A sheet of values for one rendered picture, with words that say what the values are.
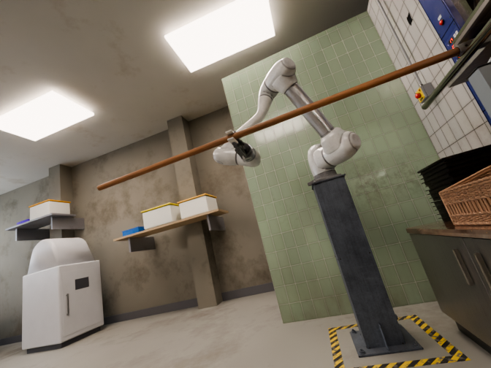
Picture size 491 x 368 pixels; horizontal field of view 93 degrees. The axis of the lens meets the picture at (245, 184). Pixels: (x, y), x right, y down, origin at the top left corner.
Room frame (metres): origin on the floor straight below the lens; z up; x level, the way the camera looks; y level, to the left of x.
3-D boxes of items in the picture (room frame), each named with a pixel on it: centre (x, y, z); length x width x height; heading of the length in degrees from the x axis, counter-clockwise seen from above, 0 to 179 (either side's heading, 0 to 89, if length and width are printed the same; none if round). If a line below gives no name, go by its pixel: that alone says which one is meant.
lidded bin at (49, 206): (4.08, 3.64, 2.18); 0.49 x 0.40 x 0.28; 78
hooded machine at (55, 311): (3.82, 3.21, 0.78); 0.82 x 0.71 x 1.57; 78
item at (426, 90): (1.57, -1.45, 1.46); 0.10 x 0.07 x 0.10; 164
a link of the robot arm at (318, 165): (1.59, -0.56, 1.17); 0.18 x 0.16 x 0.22; 29
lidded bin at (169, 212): (3.59, 1.36, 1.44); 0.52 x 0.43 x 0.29; 78
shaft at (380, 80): (0.97, -0.04, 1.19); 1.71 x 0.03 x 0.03; 75
